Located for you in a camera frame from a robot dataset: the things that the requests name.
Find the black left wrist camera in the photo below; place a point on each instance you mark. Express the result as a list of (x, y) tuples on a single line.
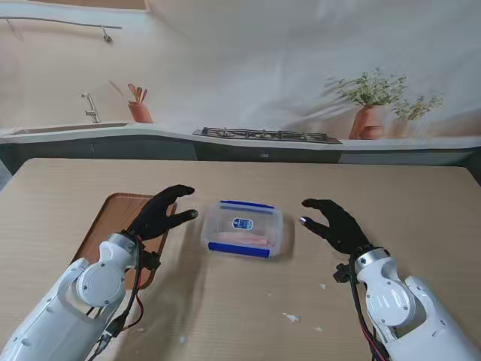
[(152, 260)]

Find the brown wooden tray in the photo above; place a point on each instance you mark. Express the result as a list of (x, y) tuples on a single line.
[(120, 214)]

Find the clear lid with blue label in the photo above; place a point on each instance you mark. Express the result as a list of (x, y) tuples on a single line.
[(242, 224)]

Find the raw bacon slice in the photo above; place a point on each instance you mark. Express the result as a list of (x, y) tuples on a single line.
[(244, 238)]

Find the large white paper scrap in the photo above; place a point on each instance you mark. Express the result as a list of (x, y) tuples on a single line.
[(291, 317)]

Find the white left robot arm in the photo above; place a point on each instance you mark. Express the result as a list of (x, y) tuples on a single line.
[(94, 282)]

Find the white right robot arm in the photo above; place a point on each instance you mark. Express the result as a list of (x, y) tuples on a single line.
[(394, 297)]

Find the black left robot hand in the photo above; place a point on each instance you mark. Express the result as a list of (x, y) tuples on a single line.
[(158, 218)]

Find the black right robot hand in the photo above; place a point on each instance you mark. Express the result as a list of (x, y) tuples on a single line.
[(342, 229)]

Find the clear container with blue clips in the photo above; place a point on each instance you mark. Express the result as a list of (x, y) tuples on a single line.
[(238, 251)]

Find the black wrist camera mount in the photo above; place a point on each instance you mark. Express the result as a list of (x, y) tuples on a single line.
[(341, 276)]

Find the printed kitchen backdrop cloth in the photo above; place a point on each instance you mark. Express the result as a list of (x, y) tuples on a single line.
[(240, 56)]

